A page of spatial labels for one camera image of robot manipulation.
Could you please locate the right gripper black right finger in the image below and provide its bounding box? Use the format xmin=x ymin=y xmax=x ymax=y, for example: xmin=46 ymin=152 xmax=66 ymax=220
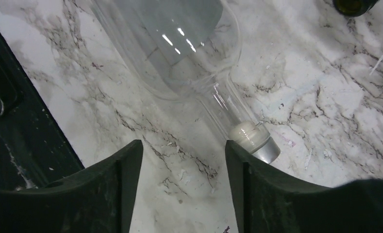
xmin=225 ymin=140 xmax=383 ymax=233

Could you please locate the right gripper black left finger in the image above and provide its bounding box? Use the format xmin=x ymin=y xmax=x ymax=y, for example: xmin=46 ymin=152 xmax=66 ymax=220
xmin=0 ymin=140 xmax=143 ymax=233

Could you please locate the clear bottle silver cap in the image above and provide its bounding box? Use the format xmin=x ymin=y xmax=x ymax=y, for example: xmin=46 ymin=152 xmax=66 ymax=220
xmin=90 ymin=0 xmax=281 ymax=163

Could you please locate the green Primitivo wine bottle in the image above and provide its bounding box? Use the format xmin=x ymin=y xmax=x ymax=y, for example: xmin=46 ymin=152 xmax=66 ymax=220
xmin=333 ymin=0 xmax=379 ymax=17

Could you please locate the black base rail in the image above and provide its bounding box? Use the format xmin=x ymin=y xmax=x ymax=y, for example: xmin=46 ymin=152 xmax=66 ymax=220
xmin=0 ymin=33 xmax=84 ymax=191

